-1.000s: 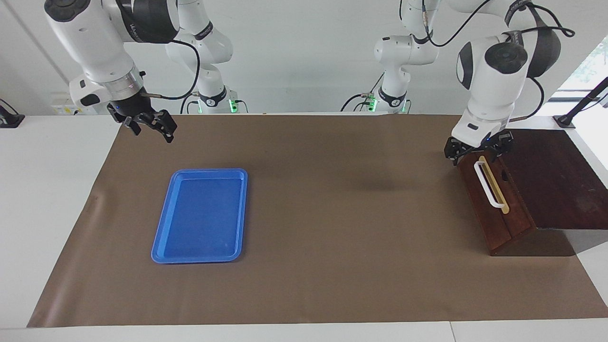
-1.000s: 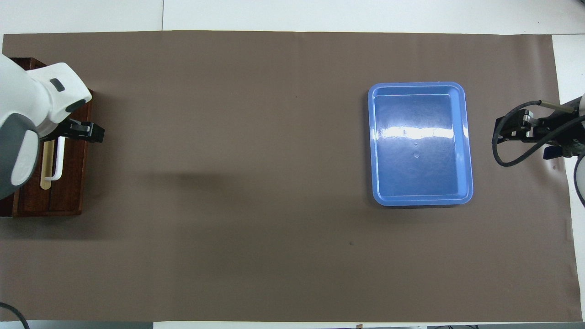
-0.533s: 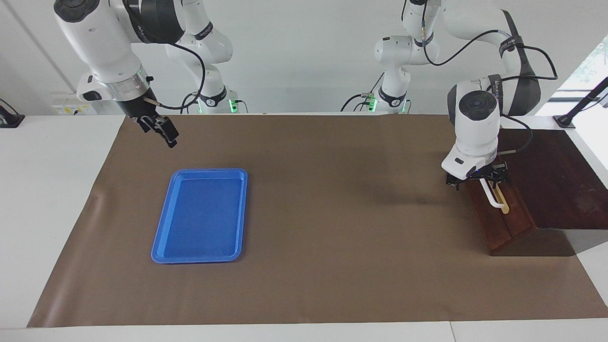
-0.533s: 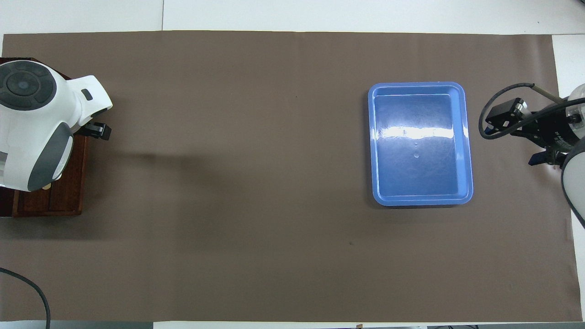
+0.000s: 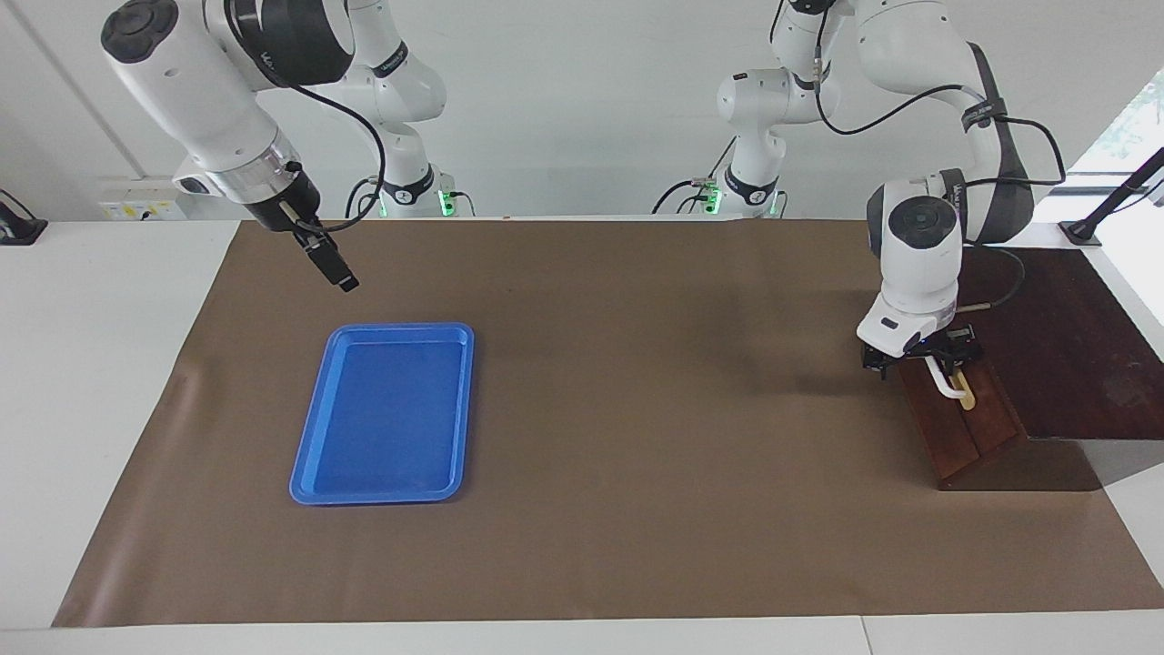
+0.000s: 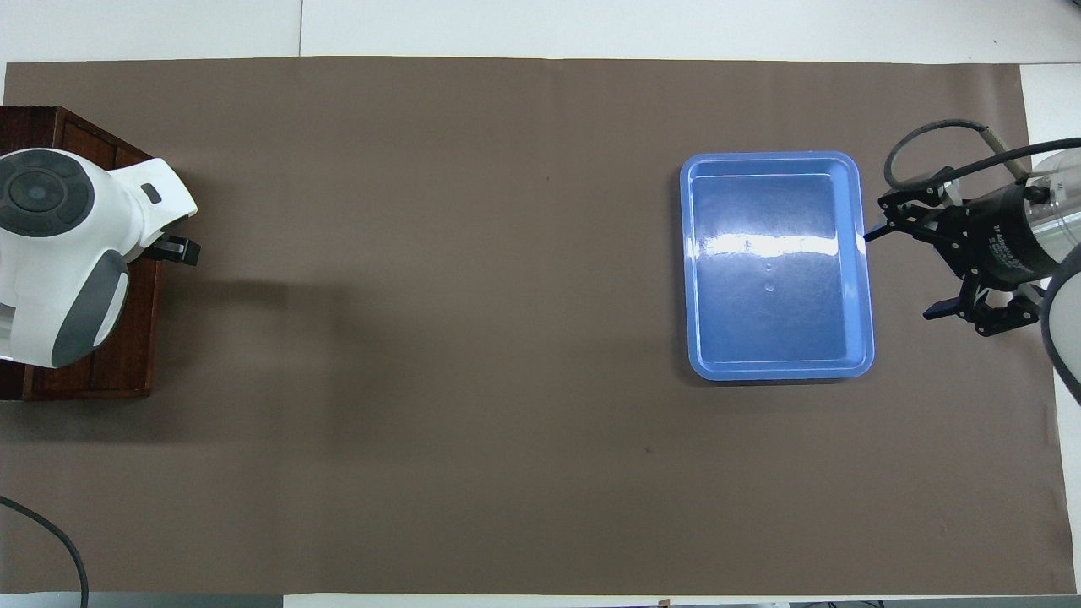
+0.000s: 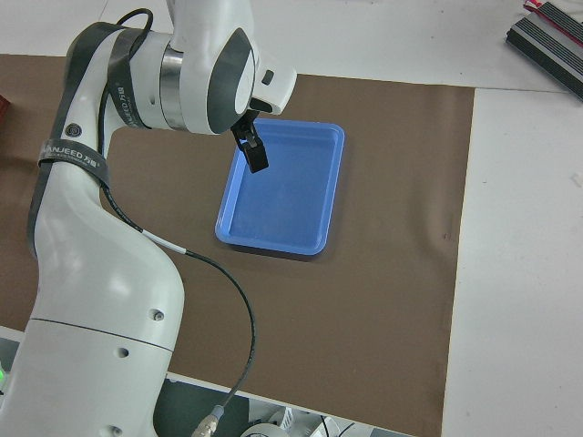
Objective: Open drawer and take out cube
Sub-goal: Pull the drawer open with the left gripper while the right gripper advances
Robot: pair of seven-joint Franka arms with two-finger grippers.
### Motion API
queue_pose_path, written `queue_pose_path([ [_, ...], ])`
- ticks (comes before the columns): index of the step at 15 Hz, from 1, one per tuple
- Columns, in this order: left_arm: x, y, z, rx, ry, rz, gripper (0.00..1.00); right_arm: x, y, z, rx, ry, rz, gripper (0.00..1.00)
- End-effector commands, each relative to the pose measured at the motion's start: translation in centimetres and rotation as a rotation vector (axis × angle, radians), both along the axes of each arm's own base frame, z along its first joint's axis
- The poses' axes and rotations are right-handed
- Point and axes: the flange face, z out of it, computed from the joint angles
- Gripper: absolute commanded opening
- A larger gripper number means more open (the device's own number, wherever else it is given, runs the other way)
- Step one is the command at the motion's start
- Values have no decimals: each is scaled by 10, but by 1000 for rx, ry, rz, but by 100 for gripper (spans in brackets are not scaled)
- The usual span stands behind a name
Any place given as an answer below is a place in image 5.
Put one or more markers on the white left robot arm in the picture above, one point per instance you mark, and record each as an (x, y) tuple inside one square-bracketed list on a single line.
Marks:
[(918, 246)]

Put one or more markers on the black desk clamp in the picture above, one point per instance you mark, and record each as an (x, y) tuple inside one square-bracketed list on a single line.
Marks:
[(18, 227)]

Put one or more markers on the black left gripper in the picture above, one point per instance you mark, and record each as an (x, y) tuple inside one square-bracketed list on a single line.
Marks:
[(923, 348)]

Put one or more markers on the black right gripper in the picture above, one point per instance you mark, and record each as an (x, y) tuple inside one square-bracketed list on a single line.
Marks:
[(277, 205)]

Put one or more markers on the brown table mat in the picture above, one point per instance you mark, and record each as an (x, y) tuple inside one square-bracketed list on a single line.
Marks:
[(637, 455)]

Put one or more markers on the white wall outlet box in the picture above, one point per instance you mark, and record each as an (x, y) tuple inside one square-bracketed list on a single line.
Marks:
[(136, 205)]

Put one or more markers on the blue plastic tray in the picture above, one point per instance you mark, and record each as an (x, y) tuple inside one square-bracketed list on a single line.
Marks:
[(382, 409)]

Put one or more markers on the bright window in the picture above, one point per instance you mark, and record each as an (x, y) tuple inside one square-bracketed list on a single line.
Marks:
[(1132, 118)]

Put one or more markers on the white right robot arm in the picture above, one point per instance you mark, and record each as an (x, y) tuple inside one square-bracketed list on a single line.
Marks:
[(182, 82)]

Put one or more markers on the dark brown wooden cabinet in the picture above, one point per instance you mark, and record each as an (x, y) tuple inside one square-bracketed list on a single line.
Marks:
[(1073, 346)]

